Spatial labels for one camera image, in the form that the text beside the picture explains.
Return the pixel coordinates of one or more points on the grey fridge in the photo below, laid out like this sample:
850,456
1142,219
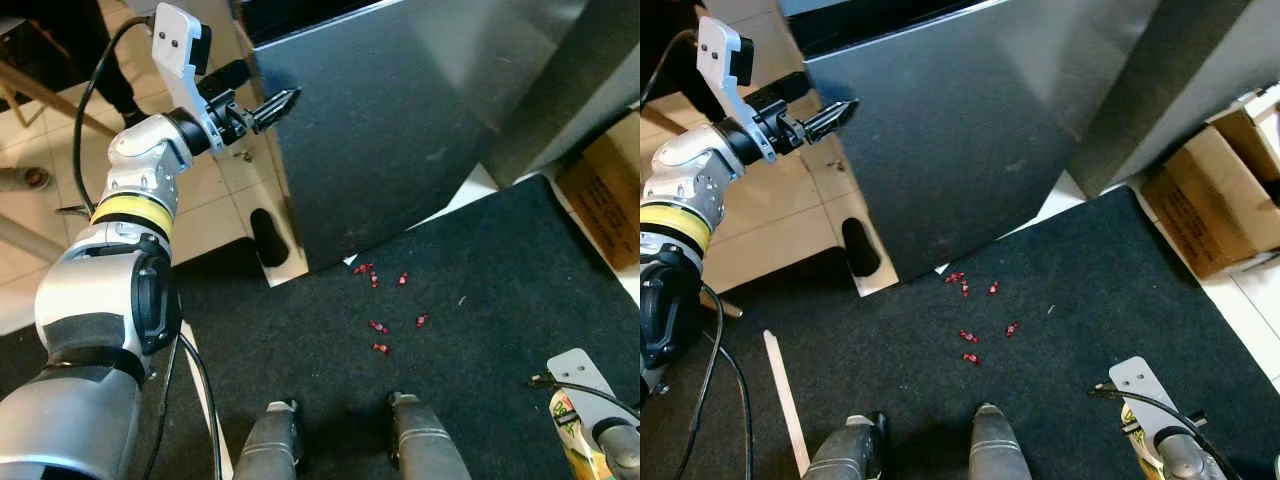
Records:
980,130
400,130

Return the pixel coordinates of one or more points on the grey robot leg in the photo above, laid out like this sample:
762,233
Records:
270,450
425,450
1000,455
845,455

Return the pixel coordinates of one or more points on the grey robot left leg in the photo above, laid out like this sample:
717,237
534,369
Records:
845,455
270,450

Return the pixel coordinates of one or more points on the grey robot right leg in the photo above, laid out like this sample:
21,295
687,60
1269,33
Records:
425,450
1000,455

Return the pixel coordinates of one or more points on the dark floor mat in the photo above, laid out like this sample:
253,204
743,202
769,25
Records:
480,300
1100,300

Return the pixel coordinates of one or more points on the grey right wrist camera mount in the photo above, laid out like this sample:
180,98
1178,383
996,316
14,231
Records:
580,372
1140,380

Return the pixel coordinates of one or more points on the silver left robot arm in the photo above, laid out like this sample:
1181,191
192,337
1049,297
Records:
680,180
100,300

